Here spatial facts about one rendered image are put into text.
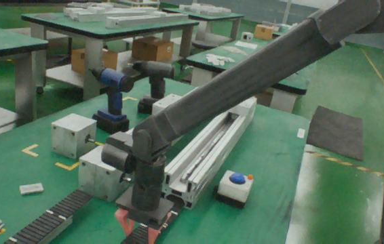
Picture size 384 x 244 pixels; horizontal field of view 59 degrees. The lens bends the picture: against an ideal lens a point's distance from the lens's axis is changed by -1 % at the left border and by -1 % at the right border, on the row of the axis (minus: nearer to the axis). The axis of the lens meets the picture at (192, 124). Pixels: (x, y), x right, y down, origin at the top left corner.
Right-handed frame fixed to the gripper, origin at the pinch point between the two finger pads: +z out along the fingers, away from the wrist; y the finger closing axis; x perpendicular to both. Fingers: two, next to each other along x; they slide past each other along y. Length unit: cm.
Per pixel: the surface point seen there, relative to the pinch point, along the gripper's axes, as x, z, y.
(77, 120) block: -28.1, -6.0, 38.1
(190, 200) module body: -19.3, 0.6, -4.2
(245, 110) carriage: -76, -8, -5
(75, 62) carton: -246, 50, 205
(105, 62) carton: -262, 46, 179
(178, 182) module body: -22.5, -1.1, 0.8
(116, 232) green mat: -1.9, 3.4, 6.8
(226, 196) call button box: -27.4, 1.3, -12.0
